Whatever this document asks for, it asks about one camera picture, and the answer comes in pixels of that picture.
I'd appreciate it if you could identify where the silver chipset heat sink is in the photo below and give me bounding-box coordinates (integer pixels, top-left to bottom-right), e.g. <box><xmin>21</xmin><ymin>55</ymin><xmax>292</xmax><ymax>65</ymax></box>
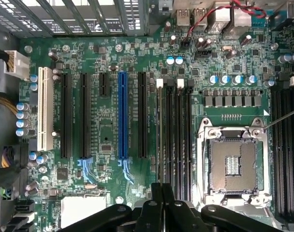
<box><xmin>60</xmin><ymin>195</ymin><xmax>108</xmax><ymax>228</ymax></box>

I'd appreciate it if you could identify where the yellow wire bundle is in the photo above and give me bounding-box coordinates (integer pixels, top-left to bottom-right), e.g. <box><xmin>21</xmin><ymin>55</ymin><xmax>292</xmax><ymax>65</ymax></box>
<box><xmin>0</xmin><ymin>93</ymin><xmax>18</xmax><ymax>118</ymax></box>

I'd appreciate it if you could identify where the CPU socket cover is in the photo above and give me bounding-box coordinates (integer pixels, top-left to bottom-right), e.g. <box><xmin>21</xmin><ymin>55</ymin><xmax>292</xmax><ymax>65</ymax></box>
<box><xmin>219</xmin><ymin>203</ymin><xmax>272</xmax><ymax>219</ymax></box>

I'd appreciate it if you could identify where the white power connector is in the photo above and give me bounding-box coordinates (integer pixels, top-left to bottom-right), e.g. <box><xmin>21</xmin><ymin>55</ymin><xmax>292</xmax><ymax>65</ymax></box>
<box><xmin>3</xmin><ymin>50</ymin><xmax>31</xmax><ymax>81</ymax></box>

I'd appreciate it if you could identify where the green motherboard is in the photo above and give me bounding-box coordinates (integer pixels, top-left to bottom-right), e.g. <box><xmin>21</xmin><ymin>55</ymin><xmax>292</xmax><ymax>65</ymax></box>
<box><xmin>18</xmin><ymin>21</ymin><xmax>294</xmax><ymax>232</ymax></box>

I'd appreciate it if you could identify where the thin metal locking lever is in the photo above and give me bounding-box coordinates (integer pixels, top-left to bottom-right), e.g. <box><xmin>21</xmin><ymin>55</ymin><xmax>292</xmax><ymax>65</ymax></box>
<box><xmin>263</xmin><ymin>105</ymin><xmax>294</xmax><ymax>129</ymax></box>
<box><xmin>201</xmin><ymin>135</ymin><xmax>207</xmax><ymax>195</ymax></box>

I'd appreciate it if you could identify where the red black twisted wire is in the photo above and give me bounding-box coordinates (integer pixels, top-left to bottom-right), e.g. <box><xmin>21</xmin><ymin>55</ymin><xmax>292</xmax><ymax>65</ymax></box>
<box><xmin>185</xmin><ymin>0</ymin><xmax>268</xmax><ymax>43</ymax></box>

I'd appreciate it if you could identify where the blue expansion slot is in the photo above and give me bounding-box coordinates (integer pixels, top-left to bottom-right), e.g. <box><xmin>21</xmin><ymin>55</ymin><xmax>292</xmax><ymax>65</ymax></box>
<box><xmin>118</xmin><ymin>71</ymin><xmax>129</xmax><ymax>160</ymax></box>

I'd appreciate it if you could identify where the silver port block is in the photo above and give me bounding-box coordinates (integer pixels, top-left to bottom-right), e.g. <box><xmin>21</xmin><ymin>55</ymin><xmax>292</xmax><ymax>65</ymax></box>
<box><xmin>230</xmin><ymin>3</ymin><xmax>254</xmax><ymax>40</ymax></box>
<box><xmin>192</xmin><ymin>8</ymin><xmax>208</xmax><ymax>27</ymax></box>
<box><xmin>207</xmin><ymin>3</ymin><xmax>232</xmax><ymax>34</ymax></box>
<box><xmin>176</xmin><ymin>8</ymin><xmax>191</xmax><ymax>27</ymax></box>

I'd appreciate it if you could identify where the short black expansion slot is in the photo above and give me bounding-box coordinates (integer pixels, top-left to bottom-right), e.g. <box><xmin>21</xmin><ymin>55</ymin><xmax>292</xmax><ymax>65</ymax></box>
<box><xmin>99</xmin><ymin>72</ymin><xmax>111</xmax><ymax>98</ymax></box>

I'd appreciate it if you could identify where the CPU socket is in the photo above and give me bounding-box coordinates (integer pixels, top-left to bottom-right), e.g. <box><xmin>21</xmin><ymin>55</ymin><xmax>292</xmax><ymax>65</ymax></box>
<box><xmin>196</xmin><ymin>117</ymin><xmax>273</xmax><ymax>206</ymax></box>

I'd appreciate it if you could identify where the long black expansion slot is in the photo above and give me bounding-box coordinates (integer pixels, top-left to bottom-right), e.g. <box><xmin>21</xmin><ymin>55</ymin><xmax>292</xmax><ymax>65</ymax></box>
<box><xmin>138</xmin><ymin>72</ymin><xmax>148</xmax><ymax>159</ymax></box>
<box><xmin>79</xmin><ymin>72</ymin><xmax>92</xmax><ymax>159</ymax></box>
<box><xmin>60</xmin><ymin>72</ymin><xmax>73</xmax><ymax>159</ymax></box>

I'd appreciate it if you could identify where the white expansion slot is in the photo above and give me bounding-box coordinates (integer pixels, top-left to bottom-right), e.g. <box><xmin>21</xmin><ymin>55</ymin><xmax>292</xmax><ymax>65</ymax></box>
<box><xmin>37</xmin><ymin>67</ymin><xmax>55</xmax><ymax>152</ymax></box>

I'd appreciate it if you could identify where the black main power connector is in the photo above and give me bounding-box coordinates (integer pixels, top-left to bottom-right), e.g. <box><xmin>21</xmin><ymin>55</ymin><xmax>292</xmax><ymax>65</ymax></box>
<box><xmin>1</xmin><ymin>145</ymin><xmax>29</xmax><ymax>170</ymax></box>

